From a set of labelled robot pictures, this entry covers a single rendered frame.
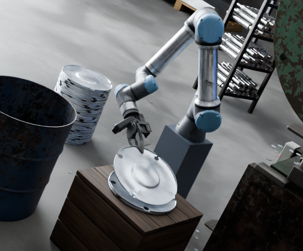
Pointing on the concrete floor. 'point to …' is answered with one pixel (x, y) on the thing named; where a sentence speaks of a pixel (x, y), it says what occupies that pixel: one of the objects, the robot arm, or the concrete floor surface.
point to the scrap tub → (21, 143)
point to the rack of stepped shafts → (246, 52)
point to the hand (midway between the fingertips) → (140, 151)
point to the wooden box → (117, 219)
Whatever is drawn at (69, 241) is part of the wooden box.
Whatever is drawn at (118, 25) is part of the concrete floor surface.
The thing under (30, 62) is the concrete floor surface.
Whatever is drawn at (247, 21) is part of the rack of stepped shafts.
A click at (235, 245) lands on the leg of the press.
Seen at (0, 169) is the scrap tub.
